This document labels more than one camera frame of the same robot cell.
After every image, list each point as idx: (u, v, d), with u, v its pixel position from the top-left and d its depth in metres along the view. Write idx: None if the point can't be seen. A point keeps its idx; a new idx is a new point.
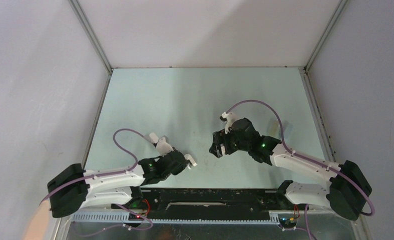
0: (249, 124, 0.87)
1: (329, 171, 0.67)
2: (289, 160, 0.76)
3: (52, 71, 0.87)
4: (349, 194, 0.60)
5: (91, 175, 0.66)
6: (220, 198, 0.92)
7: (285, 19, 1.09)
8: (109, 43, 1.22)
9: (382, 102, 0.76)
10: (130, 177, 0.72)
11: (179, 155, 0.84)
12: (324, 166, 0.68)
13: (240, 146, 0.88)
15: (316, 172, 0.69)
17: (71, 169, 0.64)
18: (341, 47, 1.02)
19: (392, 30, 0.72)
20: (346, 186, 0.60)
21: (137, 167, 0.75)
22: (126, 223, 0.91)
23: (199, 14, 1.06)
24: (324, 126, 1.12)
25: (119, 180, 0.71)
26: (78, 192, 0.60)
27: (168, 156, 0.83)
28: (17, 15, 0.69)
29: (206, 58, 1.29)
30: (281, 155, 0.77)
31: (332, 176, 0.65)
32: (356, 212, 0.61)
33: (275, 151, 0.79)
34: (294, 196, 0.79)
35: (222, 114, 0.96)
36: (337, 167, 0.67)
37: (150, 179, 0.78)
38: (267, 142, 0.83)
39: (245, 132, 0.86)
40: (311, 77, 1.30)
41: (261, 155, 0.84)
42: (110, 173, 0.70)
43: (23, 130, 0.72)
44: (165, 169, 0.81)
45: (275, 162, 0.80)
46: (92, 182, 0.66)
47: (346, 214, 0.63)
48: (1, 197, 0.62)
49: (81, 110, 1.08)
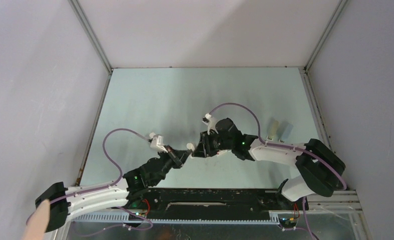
0: (232, 123, 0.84)
1: (295, 151, 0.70)
2: (264, 150, 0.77)
3: (52, 71, 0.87)
4: (313, 168, 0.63)
5: (72, 192, 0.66)
6: (220, 198, 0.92)
7: (285, 19, 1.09)
8: (110, 44, 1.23)
9: (382, 102, 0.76)
10: (113, 191, 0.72)
11: (155, 165, 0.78)
12: (291, 147, 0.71)
13: (225, 147, 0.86)
15: (285, 155, 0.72)
17: (54, 188, 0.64)
18: (341, 47, 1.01)
19: (393, 29, 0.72)
20: (309, 161, 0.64)
21: (122, 179, 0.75)
22: (126, 223, 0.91)
23: (198, 14, 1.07)
24: (324, 126, 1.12)
25: (102, 195, 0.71)
26: (59, 211, 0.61)
27: (149, 166, 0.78)
28: (17, 15, 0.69)
29: (206, 58, 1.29)
30: (256, 148, 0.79)
31: (297, 155, 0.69)
32: (329, 188, 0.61)
33: (252, 146, 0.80)
34: (287, 192, 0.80)
35: (207, 114, 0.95)
36: (303, 146, 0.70)
37: (135, 191, 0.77)
38: (249, 141, 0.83)
39: (228, 132, 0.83)
40: (311, 77, 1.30)
41: (242, 152, 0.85)
42: (92, 189, 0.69)
43: (24, 129, 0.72)
44: (148, 179, 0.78)
45: (255, 155, 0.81)
46: (74, 199, 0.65)
47: (323, 192, 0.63)
48: (1, 196, 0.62)
49: (80, 110, 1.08)
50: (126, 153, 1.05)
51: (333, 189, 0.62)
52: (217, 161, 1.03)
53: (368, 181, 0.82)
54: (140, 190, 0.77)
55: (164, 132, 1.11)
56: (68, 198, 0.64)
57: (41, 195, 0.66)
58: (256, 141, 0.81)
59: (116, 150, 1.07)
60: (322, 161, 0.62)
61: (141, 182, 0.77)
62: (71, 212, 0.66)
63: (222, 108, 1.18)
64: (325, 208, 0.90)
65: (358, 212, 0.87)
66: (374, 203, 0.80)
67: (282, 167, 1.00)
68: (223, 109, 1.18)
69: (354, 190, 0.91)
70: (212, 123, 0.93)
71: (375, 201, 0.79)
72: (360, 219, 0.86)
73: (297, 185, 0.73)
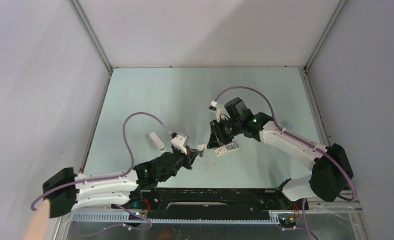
0: (240, 101, 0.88)
1: (315, 151, 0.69)
2: (278, 137, 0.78)
3: (52, 71, 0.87)
4: (329, 174, 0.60)
5: (82, 180, 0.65)
6: (220, 198, 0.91)
7: (285, 20, 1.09)
8: (109, 44, 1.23)
9: (382, 102, 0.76)
10: (123, 183, 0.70)
11: (169, 160, 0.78)
12: (311, 146, 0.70)
13: (237, 132, 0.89)
15: (302, 152, 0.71)
17: (64, 173, 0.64)
18: (341, 46, 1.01)
19: (393, 30, 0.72)
20: (328, 166, 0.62)
21: (131, 172, 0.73)
22: (126, 223, 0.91)
23: (198, 14, 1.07)
24: (324, 126, 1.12)
25: (111, 185, 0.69)
26: (67, 197, 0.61)
27: (163, 161, 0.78)
28: (17, 15, 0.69)
29: (206, 58, 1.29)
30: (270, 132, 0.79)
31: (317, 156, 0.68)
32: (334, 195, 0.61)
33: (265, 128, 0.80)
34: (288, 191, 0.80)
35: (212, 102, 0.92)
36: (324, 149, 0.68)
37: (144, 185, 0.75)
38: (260, 119, 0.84)
39: (235, 108, 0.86)
40: (311, 77, 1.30)
41: (251, 129, 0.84)
42: (102, 178, 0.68)
43: (24, 129, 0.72)
44: (159, 174, 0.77)
45: (263, 139, 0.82)
46: (83, 187, 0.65)
47: (324, 196, 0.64)
48: (1, 196, 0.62)
49: (80, 110, 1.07)
50: (126, 153, 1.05)
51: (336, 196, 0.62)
52: (217, 161, 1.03)
53: (369, 181, 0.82)
54: (149, 184, 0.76)
55: (165, 132, 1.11)
56: (77, 185, 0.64)
57: (49, 180, 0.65)
58: (270, 124, 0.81)
59: (116, 150, 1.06)
60: (341, 169, 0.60)
61: (150, 176, 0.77)
62: (78, 198, 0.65)
63: (228, 92, 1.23)
64: (325, 208, 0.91)
65: (358, 212, 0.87)
66: (374, 203, 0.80)
67: (282, 167, 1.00)
68: (225, 96, 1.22)
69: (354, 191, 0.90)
70: (219, 111, 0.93)
71: (375, 202, 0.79)
72: (360, 219, 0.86)
73: (300, 186, 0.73)
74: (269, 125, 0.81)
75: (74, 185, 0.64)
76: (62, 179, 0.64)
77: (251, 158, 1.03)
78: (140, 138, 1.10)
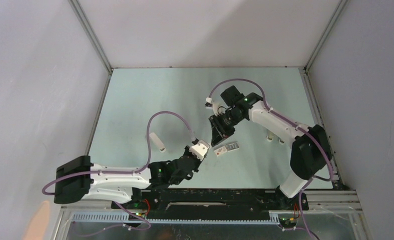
0: (233, 86, 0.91)
1: (297, 130, 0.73)
2: (265, 116, 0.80)
3: (52, 71, 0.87)
4: (306, 150, 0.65)
5: (97, 170, 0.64)
6: (220, 198, 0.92)
7: (285, 20, 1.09)
8: (109, 44, 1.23)
9: (382, 102, 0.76)
10: (136, 179, 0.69)
11: (186, 163, 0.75)
12: (294, 125, 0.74)
13: (235, 120, 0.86)
15: (286, 130, 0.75)
17: (80, 160, 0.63)
18: (341, 46, 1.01)
19: (393, 30, 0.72)
20: (307, 144, 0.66)
21: (145, 169, 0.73)
22: (126, 223, 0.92)
23: (199, 14, 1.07)
24: (324, 126, 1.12)
25: (125, 180, 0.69)
26: (79, 186, 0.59)
27: (181, 163, 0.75)
28: (17, 15, 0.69)
29: (206, 58, 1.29)
30: (259, 110, 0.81)
31: (298, 134, 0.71)
32: (310, 171, 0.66)
33: (254, 106, 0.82)
34: (284, 187, 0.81)
35: (207, 99, 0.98)
36: (306, 128, 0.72)
37: (156, 185, 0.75)
38: (251, 97, 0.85)
39: (228, 93, 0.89)
40: (311, 77, 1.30)
41: (241, 107, 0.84)
42: (117, 172, 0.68)
43: (24, 129, 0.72)
44: (174, 175, 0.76)
45: (251, 116, 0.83)
46: (97, 177, 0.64)
47: (301, 173, 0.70)
48: (1, 195, 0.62)
49: (80, 110, 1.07)
50: (126, 153, 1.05)
51: (313, 173, 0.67)
52: (217, 161, 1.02)
53: (370, 181, 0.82)
54: (162, 184, 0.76)
55: (165, 132, 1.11)
56: (91, 174, 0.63)
57: (65, 164, 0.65)
58: (260, 103, 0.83)
59: (116, 150, 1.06)
60: (320, 147, 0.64)
61: (164, 177, 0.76)
62: (91, 188, 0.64)
63: (221, 86, 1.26)
64: (325, 208, 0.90)
65: (358, 212, 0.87)
66: (374, 203, 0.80)
67: (282, 167, 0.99)
68: (216, 92, 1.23)
69: (354, 190, 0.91)
70: (216, 105, 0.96)
71: (375, 202, 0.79)
72: (360, 219, 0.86)
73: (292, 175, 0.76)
74: (259, 104, 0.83)
75: (89, 174, 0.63)
76: (77, 167, 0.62)
77: (251, 158, 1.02)
78: (140, 138, 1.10)
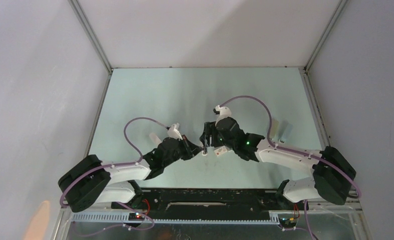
0: (234, 123, 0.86)
1: (311, 159, 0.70)
2: (274, 153, 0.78)
3: (52, 71, 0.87)
4: (330, 177, 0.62)
5: (109, 164, 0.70)
6: (220, 198, 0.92)
7: (285, 19, 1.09)
8: (109, 44, 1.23)
9: (382, 102, 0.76)
10: (140, 168, 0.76)
11: (171, 143, 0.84)
12: (306, 154, 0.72)
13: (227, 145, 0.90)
15: (299, 162, 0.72)
17: (88, 160, 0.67)
18: (341, 46, 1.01)
19: (392, 30, 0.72)
20: (326, 170, 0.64)
21: (143, 160, 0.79)
22: (126, 223, 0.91)
23: (199, 14, 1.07)
24: (324, 126, 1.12)
25: (132, 171, 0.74)
26: (100, 178, 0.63)
27: (166, 144, 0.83)
28: (17, 16, 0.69)
29: (206, 58, 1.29)
30: (265, 150, 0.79)
31: (314, 164, 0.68)
32: (343, 196, 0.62)
33: (259, 147, 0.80)
34: (290, 194, 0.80)
35: (217, 106, 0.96)
36: (319, 154, 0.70)
37: (153, 172, 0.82)
38: (253, 140, 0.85)
39: (230, 132, 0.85)
40: (311, 77, 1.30)
41: (246, 152, 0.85)
42: (124, 164, 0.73)
43: (24, 128, 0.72)
44: (164, 159, 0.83)
45: (261, 157, 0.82)
46: (111, 170, 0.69)
47: (333, 200, 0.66)
48: (1, 195, 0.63)
49: (80, 110, 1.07)
50: (127, 152, 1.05)
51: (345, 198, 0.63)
52: (217, 161, 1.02)
53: (370, 182, 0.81)
54: (158, 170, 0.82)
55: (164, 132, 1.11)
56: (105, 168, 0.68)
57: (70, 171, 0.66)
58: (263, 142, 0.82)
59: (116, 150, 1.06)
60: (341, 172, 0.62)
61: (157, 163, 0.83)
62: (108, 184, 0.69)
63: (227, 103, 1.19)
64: (325, 208, 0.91)
65: (358, 212, 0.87)
66: (375, 203, 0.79)
67: (282, 168, 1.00)
68: (215, 91, 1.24)
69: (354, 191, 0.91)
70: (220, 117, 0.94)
71: (376, 202, 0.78)
72: (360, 219, 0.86)
73: (303, 190, 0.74)
74: (264, 143, 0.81)
75: (103, 169, 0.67)
76: (88, 166, 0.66)
77: None
78: (140, 138, 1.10)
